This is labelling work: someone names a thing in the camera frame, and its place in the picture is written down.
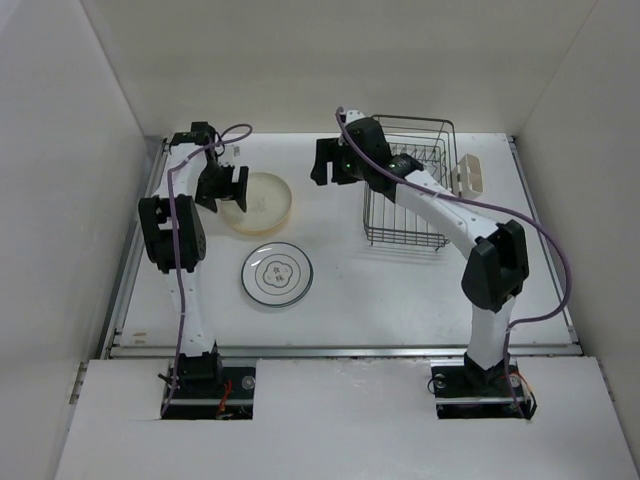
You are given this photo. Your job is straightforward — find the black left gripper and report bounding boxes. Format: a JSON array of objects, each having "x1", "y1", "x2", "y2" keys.
[{"x1": 196, "y1": 161, "x2": 246, "y2": 212}]

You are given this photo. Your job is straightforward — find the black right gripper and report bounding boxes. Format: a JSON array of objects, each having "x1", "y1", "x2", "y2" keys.
[{"x1": 310, "y1": 137, "x2": 369, "y2": 185}]

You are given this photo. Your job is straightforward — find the yellow bear plate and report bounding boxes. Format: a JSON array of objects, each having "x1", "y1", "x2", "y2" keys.
[{"x1": 225, "y1": 214, "x2": 290, "y2": 236}]

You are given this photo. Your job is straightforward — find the cream plate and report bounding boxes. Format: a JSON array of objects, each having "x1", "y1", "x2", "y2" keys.
[{"x1": 220, "y1": 172, "x2": 293, "y2": 219}]

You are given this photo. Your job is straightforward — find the white plate green rim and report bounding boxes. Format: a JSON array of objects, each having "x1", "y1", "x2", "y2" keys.
[{"x1": 240, "y1": 242, "x2": 314, "y2": 287}]

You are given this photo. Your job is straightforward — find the plate with lettered rim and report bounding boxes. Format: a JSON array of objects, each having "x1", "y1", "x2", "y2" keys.
[{"x1": 243, "y1": 282, "x2": 312, "y2": 308}]

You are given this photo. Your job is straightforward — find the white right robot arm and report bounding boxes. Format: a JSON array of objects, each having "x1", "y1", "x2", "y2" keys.
[{"x1": 310, "y1": 109, "x2": 529, "y2": 394}]

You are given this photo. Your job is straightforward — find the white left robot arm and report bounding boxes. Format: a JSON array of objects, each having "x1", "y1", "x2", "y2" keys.
[{"x1": 138, "y1": 122, "x2": 253, "y2": 397}]

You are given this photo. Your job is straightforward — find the beige cutlery holder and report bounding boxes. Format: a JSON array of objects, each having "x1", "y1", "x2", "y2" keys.
[{"x1": 452, "y1": 154, "x2": 484, "y2": 199}]

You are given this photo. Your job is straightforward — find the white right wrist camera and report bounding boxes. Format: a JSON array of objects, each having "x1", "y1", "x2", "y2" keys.
[{"x1": 338, "y1": 109, "x2": 366, "y2": 126}]

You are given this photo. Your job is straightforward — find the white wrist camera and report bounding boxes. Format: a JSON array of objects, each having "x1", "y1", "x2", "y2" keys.
[
  {"x1": 218, "y1": 144, "x2": 241, "y2": 167},
  {"x1": 338, "y1": 109, "x2": 366, "y2": 126}
]

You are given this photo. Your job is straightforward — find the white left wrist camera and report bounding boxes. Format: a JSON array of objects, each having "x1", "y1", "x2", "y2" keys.
[{"x1": 218, "y1": 144, "x2": 241, "y2": 167}]

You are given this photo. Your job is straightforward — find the black wire dish rack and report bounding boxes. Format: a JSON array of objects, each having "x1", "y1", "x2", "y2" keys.
[{"x1": 363, "y1": 114, "x2": 458, "y2": 251}]

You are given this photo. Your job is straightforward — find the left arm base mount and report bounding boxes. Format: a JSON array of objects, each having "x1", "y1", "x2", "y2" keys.
[{"x1": 160, "y1": 365, "x2": 256, "y2": 420}]

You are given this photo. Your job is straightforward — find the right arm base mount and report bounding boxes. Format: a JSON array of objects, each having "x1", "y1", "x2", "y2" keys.
[{"x1": 427, "y1": 364, "x2": 538, "y2": 421}]

